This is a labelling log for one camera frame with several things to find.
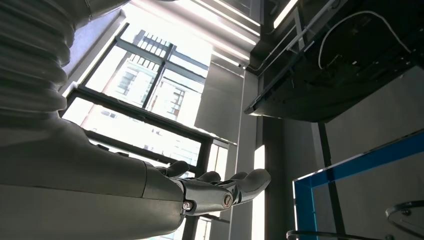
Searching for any blue framed glass panel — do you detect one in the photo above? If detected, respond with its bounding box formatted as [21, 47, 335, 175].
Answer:
[292, 130, 424, 240]

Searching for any white thin cable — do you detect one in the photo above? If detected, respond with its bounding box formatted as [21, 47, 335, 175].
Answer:
[317, 9, 412, 71]

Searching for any grey roller blind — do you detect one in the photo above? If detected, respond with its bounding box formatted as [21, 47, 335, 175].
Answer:
[194, 61, 247, 146]

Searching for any ceiling light strip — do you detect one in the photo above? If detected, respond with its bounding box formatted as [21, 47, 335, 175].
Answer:
[211, 0, 262, 28]
[211, 49, 250, 68]
[273, 0, 300, 30]
[193, 0, 258, 47]

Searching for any black ceiling unit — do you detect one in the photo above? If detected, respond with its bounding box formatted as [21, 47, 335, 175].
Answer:
[244, 0, 424, 124]

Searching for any dark vertical post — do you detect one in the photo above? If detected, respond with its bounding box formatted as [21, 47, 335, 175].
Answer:
[317, 121, 348, 240]

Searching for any black window frame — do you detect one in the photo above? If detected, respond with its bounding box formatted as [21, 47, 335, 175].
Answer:
[59, 23, 233, 240]

